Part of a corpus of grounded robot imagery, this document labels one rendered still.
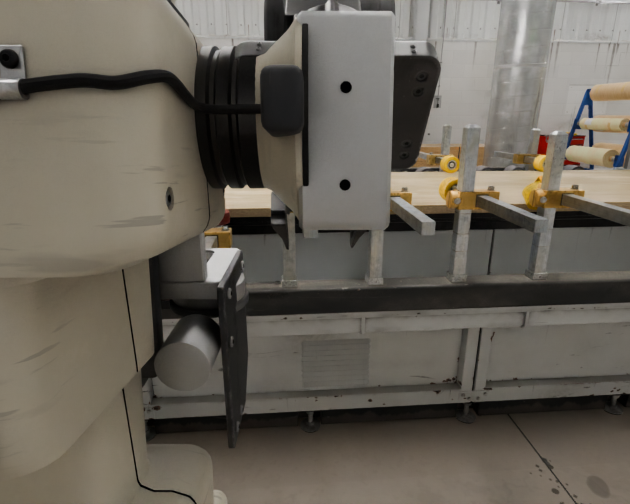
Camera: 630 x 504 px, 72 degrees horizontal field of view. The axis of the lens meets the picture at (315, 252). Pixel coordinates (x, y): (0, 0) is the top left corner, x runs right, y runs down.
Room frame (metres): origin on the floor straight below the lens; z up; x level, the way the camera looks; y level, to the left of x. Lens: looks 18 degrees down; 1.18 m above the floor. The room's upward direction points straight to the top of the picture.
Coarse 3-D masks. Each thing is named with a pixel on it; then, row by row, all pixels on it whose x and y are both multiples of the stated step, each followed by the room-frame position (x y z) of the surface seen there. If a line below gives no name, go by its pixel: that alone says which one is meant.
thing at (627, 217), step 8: (568, 200) 1.19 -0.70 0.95; (576, 200) 1.16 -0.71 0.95; (584, 200) 1.13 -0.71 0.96; (592, 200) 1.13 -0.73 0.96; (576, 208) 1.15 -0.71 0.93; (584, 208) 1.12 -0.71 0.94; (592, 208) 1.09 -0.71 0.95; (600, 208) 1.07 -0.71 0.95; (608, 208) 1.04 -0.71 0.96; (616, 208) 1.03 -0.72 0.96; (624, 208) 1.03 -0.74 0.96; (600, 216) 1.06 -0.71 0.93; (608, 216) 1.03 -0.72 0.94; (616, 216) 1.01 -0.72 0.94; (624, 216) 0.99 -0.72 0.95; (624, 224) 0.98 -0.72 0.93
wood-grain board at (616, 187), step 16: (400, 176) 2.01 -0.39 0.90; (416, 176) 2.01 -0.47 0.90; (432, 176) 2.01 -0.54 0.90; (448, 176) 2.01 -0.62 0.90; (480, 176) 2.01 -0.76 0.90; (496, 176) 2.01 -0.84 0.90; (512, 176) 2.01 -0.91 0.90; (528, 176) 2.01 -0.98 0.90; (576, 176) 2.01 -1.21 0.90; (592, 176) 2.01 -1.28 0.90; (608, 176) 2.01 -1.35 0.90; (624, 176) 2.01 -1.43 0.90; (240, 192) 1.59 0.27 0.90; (256, 192) 1.59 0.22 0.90; (416, 192) 1.59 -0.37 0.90; (432, 192) 1.59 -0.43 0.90; (512, 192) 1.59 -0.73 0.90; (592, 192) 1.59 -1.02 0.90; (608, 192) 1.59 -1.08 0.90; (624, 192) 1.59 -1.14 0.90; (240, 208) 1.31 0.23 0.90; (256, 208) 1.31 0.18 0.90; (416, 208) 1.35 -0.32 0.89; (432, 208) 1.36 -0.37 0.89; (448, 208) 1.36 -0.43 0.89; (528, 208) 1.38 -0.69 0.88; (560, 208) 1.39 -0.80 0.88
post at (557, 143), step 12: (552, 132) 1.25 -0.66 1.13; (564, 132) 1.23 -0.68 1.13; (552, 144) 1.23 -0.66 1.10; (564, 144) 1.22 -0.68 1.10; (552, 156) 1.23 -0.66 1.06; (564, 156) 1.22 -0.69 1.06; (552, 168) 1.22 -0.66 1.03; (552, 180) 1.22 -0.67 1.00; (552, 216) 1.22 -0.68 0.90; (552, 228) 1.23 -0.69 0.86; (540, 240) 1.22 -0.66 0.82; (540, 252) 1.22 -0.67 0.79; (540, 264) 1.22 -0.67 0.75
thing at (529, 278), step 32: (256, 288) 1.15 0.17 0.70; (288, 288) 1.15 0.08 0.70; (320, 288) 1.15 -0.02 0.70; (352, 288) 1.16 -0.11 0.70; (384, 288) 1.16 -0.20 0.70; (416, 288) 1.17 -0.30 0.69; (448, 288) 1.18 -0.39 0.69; (480, 288) 1.19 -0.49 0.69; (512, 288) 1.19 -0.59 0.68; (544, 288) 1.20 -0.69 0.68; (576, 288) 1.21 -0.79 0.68; (608, 288) 1.22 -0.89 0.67
